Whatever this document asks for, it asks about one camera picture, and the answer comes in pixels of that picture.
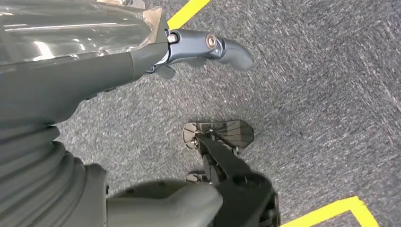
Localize yellow floor tape square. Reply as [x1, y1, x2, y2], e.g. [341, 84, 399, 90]
[166, 0, 212, 30]

